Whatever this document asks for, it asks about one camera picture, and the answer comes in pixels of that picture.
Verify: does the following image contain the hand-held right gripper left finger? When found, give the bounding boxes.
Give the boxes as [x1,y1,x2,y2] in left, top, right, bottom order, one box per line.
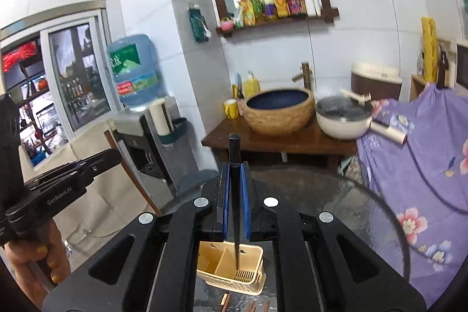
[42,162,232,312]

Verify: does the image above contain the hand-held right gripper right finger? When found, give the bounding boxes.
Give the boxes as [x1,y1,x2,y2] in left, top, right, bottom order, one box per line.
[239,162,428,312]

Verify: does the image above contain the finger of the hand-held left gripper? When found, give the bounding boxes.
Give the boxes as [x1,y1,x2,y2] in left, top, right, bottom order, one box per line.
[23,148,122,189]

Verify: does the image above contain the black chopstick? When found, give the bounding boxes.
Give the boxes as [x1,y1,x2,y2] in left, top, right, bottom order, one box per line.
[228,134,242,271]

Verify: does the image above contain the beige plastic utensil holder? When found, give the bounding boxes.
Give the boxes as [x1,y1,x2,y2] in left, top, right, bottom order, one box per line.
[197,241,266,297]

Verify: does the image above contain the person's left hand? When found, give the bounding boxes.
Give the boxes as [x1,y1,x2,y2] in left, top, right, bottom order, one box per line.
[4,217,72,310]

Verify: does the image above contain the grey water dispenser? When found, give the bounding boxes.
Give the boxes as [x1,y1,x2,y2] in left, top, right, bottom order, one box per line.
[110,96,192,215]

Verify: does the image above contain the dark wooden counter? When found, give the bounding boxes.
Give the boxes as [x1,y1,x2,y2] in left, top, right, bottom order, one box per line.
[201,113,359,168]

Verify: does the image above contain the dark green roll holder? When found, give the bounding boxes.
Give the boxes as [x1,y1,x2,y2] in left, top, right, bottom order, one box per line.
[158,118,188,146]

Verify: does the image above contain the woven pattern basin sink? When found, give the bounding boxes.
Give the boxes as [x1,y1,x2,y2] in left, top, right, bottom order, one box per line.
[242,89,315,136]

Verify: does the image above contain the yellow cup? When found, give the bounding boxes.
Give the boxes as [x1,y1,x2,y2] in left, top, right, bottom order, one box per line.
[224,99,240,120]

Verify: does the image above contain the blue water jug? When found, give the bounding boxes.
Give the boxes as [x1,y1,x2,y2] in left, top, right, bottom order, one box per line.
[107,33,167,112]

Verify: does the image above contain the yellow detergent bottle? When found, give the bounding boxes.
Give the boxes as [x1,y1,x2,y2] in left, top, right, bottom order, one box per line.
[243,71,261,99]

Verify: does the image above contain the white pan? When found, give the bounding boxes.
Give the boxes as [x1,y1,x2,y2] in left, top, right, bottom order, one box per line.
[315,96,409,146]

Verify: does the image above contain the red bundle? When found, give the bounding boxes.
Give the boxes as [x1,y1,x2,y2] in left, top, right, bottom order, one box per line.
[2,42,40,73]

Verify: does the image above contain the glass pan lid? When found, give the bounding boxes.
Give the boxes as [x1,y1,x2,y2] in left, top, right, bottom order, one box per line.
[316,89,374,123]

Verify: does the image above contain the bamboo style brass faucet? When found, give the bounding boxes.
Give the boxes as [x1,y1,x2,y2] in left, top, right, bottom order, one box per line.
[291,62,315,91]

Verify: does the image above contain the brown and white rice cooker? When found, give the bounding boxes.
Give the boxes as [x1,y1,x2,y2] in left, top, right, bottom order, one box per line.
[350,62,403,101]

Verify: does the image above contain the purple floral blanket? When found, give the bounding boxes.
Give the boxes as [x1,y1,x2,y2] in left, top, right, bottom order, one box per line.
[356,83,468,309]

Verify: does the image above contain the row of condiment bottles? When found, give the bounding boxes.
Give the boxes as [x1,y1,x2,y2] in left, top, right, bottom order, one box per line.
[234,0,323,28]

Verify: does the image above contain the light wooden shelf box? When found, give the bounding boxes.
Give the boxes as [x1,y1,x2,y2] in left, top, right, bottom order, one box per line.
[409,38,458,103]

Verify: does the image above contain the dark glass bottle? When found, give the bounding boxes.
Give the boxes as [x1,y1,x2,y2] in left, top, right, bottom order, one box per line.
[437,44,450,90]

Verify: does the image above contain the tall yellow box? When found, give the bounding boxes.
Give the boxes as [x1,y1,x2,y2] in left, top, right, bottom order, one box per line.
[420,17,440,83]

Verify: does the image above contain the white microwave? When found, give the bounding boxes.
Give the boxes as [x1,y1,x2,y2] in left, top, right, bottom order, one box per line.
[455,39,468,89]

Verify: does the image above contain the aluminium frame window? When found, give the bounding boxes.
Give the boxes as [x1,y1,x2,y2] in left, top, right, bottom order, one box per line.
[0,0,114,170]

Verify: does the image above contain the green wall packet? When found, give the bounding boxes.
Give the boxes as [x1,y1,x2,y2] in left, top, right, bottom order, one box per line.
[188,3,213,43]

